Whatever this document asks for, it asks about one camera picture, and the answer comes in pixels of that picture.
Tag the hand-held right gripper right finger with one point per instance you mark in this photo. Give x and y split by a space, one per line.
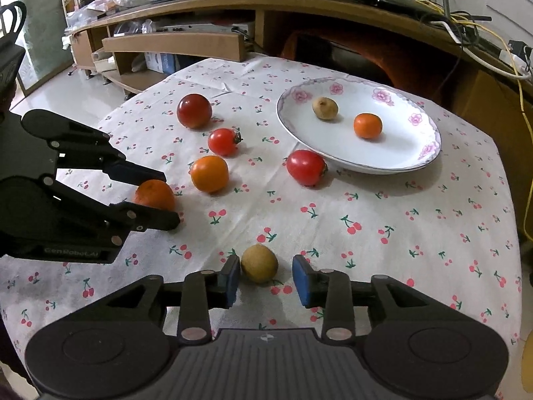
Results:
300 280

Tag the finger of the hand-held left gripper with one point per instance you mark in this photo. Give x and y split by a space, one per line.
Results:
133 173
158 219

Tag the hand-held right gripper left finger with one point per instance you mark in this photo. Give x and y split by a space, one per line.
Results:
231 279

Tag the brown longan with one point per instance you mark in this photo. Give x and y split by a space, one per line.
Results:
325 108
259 263

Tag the white floral plate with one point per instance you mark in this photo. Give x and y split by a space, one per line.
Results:
395 146

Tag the cherry print tablecloth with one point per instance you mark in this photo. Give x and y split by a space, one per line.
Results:
374 237

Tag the dark red tomato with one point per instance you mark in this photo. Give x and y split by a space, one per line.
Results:
194 110

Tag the small red tomato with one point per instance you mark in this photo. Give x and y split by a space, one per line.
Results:
222 142

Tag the blue white box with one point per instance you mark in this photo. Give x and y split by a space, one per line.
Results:
162 62

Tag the grey set-top box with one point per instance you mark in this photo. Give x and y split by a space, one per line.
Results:
200 29

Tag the small orange mandarin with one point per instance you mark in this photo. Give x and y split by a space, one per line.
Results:
368 126

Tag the black chair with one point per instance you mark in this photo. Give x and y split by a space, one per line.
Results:
14 21

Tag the yellow object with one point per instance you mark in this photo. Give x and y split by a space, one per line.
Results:
528 358

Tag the wooden television cabinet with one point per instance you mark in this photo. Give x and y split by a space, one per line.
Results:
333 14

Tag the black router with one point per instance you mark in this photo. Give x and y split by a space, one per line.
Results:
399 6

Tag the white power strip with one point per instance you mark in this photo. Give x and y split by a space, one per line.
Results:
518 56

